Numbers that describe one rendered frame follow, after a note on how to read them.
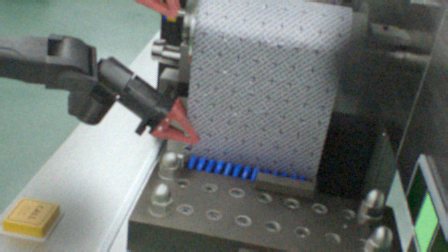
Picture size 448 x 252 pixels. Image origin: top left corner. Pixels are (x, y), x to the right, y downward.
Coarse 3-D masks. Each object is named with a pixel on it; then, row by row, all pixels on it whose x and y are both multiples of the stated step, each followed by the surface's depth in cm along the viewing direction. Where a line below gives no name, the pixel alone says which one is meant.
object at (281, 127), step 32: (192, 96) 89; (224, 96) 88; (256, 96) 87; (288, 96) 86; (320, 96) 85; (224, 128) 91; (256, 128) 90; (288, 128) 89; (320, 128) 88; (224, 160) 93; (256, 160) 93; (288, 160) 92
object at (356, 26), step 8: (352, 16) 84; (360, 16) 84; (352, 24) 83; (360, 24) 83; (352, 32) 82; (360, 32) 82; (352, 40) 82; (352, 48) 82; (352, 56) 82; (344, 64) 83; (352, 64) 83; (344, 72) 84; (344, 80) 86
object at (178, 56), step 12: (168, 48) 95; (180, 48) 95; (168, 60) 95; (180, 60) 94; (168, 72) 99; (180, 72) 95; (180, 84) 96; (180, 96) 97; (168, 144) 103; (180, 144) 103
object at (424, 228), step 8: (424, 208) 60; (432, 208) 57; (424, 216) 59; (432, 216) 57; (416, 224) 61; (424, 224) 59; (432, 224) 56; (416, 232) 61; (424, 232) 58; (432, 232) 56; (424, 240) 58; (424, 248) 58
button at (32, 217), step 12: (24, 204) 94; (36, 204) 94; (48, 204) 95; (12, 216) 91; (24, 216) 91; (36, 216) 91; (48, 216) 92; (12, 228) 90; (24, 228) 90; (36, 228) 89; (48, 228) 92
